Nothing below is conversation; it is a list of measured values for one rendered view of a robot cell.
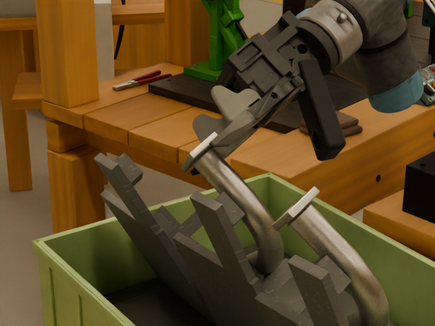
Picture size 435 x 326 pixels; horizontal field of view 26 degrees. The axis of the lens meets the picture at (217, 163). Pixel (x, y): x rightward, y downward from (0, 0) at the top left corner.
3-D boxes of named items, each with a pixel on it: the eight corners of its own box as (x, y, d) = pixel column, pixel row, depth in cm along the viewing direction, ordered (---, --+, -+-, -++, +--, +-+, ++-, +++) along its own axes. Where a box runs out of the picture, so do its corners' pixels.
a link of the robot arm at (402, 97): (384, 68, 132) (363, 2, 126) (440, 92, 123) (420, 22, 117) (342, 99, 130) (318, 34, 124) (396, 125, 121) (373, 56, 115)
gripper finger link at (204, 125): (167, 145, 113) (223, 92, 113) (201, 181, 113) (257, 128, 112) (164, 144, 110) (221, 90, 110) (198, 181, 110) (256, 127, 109)
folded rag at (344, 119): (336, 121, 191) (336, 107, 190) (363, 133, 185) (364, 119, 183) (298, 131, 185) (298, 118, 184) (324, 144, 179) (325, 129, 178)
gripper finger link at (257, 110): (230, 124, 104) (269, 94, 110) (241, 136, 104) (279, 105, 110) (252, 99, 101) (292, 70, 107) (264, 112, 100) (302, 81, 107)
